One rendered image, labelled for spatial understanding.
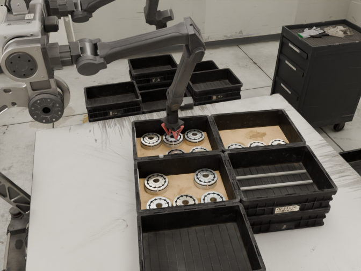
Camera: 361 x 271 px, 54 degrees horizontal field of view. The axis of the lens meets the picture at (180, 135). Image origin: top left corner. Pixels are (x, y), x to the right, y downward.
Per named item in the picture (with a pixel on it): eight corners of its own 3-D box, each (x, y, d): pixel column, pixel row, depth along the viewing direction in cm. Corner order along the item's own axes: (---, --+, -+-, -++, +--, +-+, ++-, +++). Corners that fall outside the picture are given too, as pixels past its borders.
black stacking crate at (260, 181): (238, 221, 143) (242, 201, 136) (221, 171, 166) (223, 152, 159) (331, 210, 147) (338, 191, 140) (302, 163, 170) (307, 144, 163)
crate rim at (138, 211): (136, 217, 132) (136, 213, 131) (134, 163, 156) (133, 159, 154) (240, 205, 137) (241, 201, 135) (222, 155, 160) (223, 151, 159)
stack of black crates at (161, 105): (145, 147, 285) (143, 111, 265) (138, 126, 308) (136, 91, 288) (193, 138, 294) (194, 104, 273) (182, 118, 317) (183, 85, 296)
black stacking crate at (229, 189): (139, 233, 138) (136, 213, 131) (135, 179, 161) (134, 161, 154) (237, 221, 142) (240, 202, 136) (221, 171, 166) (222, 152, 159)
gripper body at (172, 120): (169, 116, 178) (169, 104, 173) (184, 125, 172) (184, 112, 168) (160, 122, 174) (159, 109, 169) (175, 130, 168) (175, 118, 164)
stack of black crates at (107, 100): (95, 156, 276) (85, 107, 249) (92, 133, 299) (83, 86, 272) (145, 147, 285) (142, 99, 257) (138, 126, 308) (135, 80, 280)
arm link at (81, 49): (64, 42, 116) (65, 55, 114) (95, 39, 118) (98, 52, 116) (68, 59, 124) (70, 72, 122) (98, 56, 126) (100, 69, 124)
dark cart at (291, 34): (289, 143, 311) (312, 47, 257) (266, 116, 345) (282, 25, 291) (347, 133, 324) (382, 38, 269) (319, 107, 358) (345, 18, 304)
